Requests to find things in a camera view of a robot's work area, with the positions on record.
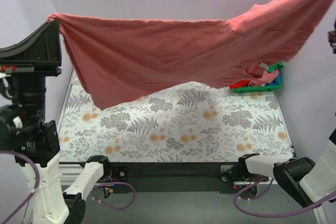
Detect green t shirt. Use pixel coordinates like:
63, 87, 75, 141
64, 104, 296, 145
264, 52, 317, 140
267, 62, 284, 73

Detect red t shirt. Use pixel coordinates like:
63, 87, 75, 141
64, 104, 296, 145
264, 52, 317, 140
229, 80, 249, 89

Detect aluminium frame rail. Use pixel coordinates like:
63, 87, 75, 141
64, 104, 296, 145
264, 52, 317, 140
58, 161, 274, 186

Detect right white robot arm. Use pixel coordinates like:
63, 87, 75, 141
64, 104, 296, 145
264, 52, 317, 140
237, 132, 335, 209

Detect floral table mat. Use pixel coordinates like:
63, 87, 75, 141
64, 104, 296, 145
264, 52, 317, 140
58, 76, 295, 163

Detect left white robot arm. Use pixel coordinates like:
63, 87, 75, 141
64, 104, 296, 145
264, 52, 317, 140
1, 20, 112, 223

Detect green plastic basket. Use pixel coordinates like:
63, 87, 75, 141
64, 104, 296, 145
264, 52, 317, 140
231, 81, 282, 93

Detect pink t shirt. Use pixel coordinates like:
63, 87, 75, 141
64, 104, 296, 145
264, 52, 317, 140
48, 0, 334, 110
246, 62, 280, 87

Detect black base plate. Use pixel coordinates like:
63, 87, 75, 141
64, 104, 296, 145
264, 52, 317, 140
109, 162, 237, 193

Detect blue t shirt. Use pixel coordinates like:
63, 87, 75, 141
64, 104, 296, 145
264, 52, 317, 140
269, 71, 282, 86

